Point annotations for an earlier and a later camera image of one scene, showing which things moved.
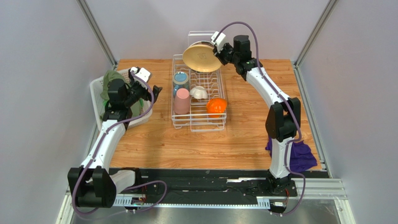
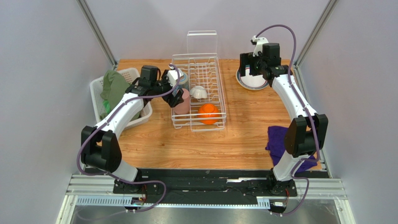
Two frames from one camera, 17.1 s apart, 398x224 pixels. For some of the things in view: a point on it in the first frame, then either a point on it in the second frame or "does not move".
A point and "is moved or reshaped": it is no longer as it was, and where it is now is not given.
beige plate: [200, 56] is moved or reshaped
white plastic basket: [96, 87] does not move
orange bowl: [216, 105] -> [208, 113]
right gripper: [219, 54] -> [249, 65]
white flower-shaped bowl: [198, 92] does not move
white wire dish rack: [198, 96] does not move
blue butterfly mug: [181, 80] does not move
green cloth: [137, 104] does not move
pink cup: [181, 104] does not move
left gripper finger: [156, 90] -> [177, 99]
